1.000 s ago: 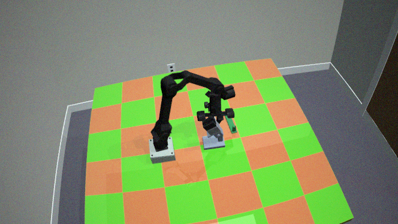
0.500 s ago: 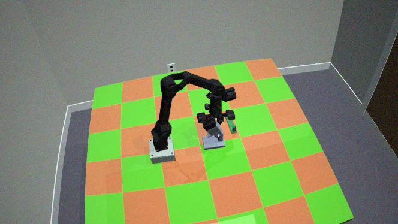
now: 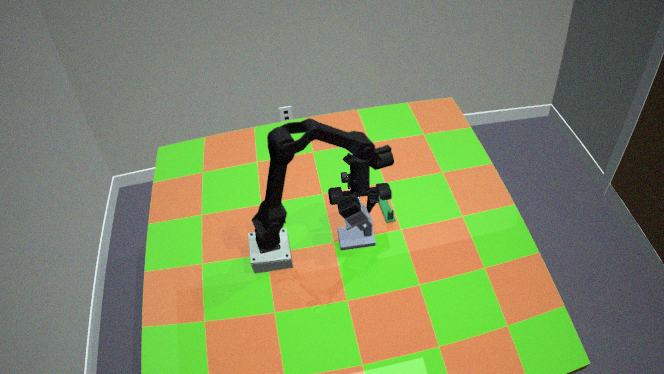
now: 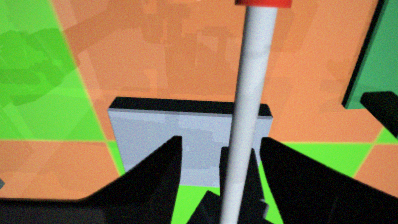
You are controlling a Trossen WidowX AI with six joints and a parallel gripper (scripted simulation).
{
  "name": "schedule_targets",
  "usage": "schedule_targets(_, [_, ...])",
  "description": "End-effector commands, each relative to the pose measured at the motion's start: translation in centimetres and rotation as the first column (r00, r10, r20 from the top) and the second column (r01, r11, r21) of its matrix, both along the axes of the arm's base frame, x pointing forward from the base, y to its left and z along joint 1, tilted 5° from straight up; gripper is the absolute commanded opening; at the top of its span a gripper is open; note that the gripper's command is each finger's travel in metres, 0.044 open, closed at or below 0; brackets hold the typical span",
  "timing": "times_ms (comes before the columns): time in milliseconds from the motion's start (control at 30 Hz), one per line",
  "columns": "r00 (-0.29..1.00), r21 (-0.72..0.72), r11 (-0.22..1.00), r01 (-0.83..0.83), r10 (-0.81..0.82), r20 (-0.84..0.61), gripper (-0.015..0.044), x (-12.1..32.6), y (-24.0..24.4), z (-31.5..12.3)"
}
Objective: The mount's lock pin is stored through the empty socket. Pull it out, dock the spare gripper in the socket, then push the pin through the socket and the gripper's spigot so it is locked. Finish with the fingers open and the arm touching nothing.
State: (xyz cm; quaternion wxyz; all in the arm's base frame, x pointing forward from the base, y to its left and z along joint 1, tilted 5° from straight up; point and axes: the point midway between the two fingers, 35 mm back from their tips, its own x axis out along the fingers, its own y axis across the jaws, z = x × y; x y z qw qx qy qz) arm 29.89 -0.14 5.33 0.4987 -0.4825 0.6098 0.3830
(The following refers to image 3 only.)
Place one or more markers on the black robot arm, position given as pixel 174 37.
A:
pixel 271 214

